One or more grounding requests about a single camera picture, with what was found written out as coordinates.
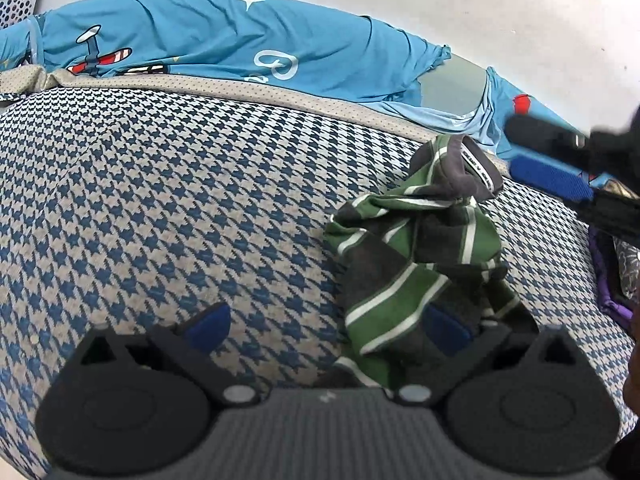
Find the grey pillow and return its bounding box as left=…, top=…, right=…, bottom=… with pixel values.
left=419, top=56, right=490, bottom=122

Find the houndstooth mattress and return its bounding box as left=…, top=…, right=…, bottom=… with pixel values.
left=0, top=66, right=640, bottom=480

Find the green grey striped shirt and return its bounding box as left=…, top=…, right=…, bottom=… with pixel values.
left=320, top=134, right=542, bottom=392

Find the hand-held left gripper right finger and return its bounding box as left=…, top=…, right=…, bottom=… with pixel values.
left=396, top=306, right=587, bottom=407

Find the blue printed blanket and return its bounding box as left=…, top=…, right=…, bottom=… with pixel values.
left=0, top=0, right=618, bottom=187

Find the light blue cloth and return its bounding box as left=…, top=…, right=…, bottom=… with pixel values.
left=379, top=67, right=507, bottom=155

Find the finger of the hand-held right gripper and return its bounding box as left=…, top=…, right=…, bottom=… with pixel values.
left=504, top=113, right=591, bottom=159
left=509, top=154, right=597, bottom=202

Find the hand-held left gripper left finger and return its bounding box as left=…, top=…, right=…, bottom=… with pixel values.
left=75, top=302, right=262, bottom=409

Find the purple bag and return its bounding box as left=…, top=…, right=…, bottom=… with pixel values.
left=586, top=226, right=640, bottom=328

